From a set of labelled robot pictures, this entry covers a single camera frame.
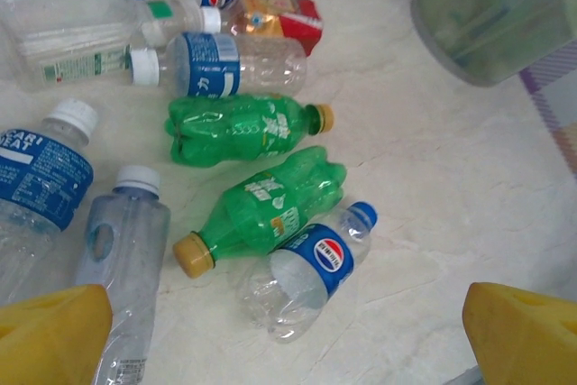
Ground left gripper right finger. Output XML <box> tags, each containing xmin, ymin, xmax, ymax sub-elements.
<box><xmin>463</xmin><ymin>281</ymin><xmax>577</xmax><ymax>385</ymax></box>

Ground bluish clear bottle white cap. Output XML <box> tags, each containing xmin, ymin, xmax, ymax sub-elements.
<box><xmin>74</xmin><ymin>165</ymin><xmax>172</xmax><ymax>385</ymax></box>

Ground Pocari Sweat bottle white cap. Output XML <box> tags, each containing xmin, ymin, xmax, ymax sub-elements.
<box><xmin>0</xmin><ymin>98</ymin><xmax>100</xmax><ymax>309</ymax></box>

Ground green Sprite bottle yellow cap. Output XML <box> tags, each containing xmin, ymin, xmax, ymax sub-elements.
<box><xmin>172</xmin><ymin>145</ymin><xmax>349</xmax><ymax>280</ymax></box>
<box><xmin>163</xmin><ymin>93</ymin><xmax>335</xmax><ymax>169</ymax></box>

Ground red gold label bottle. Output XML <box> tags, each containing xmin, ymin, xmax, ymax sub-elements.
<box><xmin>200</xmin><ymin>0</ymin><xmax>325</xmax><ymax>58</ymax></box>

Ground clear bottle green neck band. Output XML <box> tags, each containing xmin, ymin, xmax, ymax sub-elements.
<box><xmin>0</xmin><ymin>0</ymin><xmax>204</xmax><ymax>94</ymax></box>

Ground grey translucent waste bin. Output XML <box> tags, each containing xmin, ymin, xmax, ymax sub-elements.
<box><xmin>409</xmin><ymin>0</ymin><xmax>577</xmax><ymax>87</ymax></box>

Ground blue label bottle white cap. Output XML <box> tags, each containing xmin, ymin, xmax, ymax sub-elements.
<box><xmin>129</xmin><ymin>32</ymin><xmax>308</xmax><ymax>99</ymax></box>

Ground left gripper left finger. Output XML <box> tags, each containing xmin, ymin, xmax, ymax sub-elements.
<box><xmin>0</xmin><ymin>284</ymin><xmax>114</xmax><ymax>385</ymax></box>

